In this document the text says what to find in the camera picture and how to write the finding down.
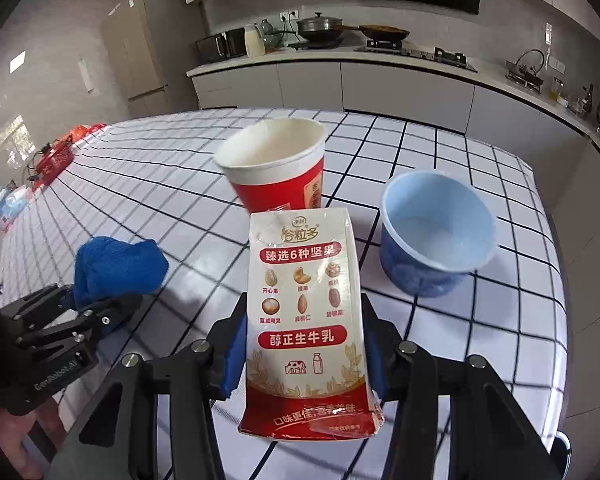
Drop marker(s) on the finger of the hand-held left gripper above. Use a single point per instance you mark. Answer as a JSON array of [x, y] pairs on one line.
[[95, 320], [40, 307]]

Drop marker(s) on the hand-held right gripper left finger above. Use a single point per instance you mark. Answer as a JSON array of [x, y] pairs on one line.
[[232, 355]]

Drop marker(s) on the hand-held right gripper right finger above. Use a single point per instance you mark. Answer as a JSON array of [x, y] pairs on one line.
[[375, 360]]

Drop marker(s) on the blue cloth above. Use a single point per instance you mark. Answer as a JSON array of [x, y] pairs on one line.
[[120, 270]]

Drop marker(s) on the red white milk carton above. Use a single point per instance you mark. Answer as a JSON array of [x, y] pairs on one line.
[[305, 310]]

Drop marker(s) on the black trash bin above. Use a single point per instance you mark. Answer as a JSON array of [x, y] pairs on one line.
[[562, 460]]

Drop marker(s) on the person's left hand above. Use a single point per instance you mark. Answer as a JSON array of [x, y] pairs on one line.
[[7, 435]]

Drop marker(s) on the blue white tissue pack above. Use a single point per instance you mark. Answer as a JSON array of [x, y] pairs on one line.
[[10, 205]]

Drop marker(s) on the light blue plastic bowl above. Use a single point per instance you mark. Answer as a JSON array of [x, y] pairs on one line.
[[430, 240]]

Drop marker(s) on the white black checked tablecloth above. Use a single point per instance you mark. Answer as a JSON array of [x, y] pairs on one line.
[[180, 185]]

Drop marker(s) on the red plastic package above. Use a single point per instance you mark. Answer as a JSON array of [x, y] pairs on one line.
[[80, 132]]

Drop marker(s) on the red paper cup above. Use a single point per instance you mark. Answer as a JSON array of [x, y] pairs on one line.
[[280, 175]]

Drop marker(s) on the beige refrigerator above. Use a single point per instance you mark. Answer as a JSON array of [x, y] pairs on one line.
[[135, 55]]

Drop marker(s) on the black microwave oven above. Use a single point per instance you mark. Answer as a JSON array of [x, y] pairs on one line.
[[220, 46]]

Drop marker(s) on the black gas stove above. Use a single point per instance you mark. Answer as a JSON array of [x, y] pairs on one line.
[[415, 56]]

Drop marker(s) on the white jug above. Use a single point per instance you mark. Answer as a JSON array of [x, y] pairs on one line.
[[254, 41]]

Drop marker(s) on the yellow oil bottle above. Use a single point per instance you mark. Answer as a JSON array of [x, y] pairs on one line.
[[557, 91]]

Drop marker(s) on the black frying pan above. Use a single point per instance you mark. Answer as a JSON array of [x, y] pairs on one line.
[[382, 33]]

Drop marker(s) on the dark glass bottle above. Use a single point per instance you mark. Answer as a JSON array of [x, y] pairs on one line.
[[587, 102]]

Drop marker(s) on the black pot on stove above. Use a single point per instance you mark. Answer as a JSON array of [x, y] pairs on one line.
[[320, 28]]

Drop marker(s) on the white paper on wall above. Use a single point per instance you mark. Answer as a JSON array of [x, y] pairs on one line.
[[83, 76]]

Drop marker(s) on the white wall switch panel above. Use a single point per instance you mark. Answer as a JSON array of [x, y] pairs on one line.
[[16, 62]]

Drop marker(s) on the white wall outlet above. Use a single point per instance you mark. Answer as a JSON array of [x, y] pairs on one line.
[[290, 15]]

